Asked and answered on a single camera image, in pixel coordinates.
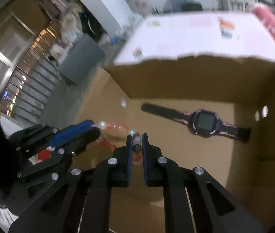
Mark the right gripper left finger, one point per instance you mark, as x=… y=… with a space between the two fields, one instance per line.
x=79 y=202

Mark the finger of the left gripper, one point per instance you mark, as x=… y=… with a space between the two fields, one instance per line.
x=41 y=158
x=74 y=129

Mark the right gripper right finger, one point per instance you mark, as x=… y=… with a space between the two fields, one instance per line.
x=193 y=200

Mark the black purple smartwatch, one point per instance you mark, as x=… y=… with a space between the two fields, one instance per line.
x=203 y=123

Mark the brown cardboard box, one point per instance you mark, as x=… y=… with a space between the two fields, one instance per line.
x=240 y=90

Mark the grey metal cabinet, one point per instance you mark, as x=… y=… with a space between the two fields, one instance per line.
x=81 y=59

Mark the pile of clothes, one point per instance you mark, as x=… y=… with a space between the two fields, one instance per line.
x=69 y=18

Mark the black bucket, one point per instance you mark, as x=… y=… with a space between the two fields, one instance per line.
x=191 y=7

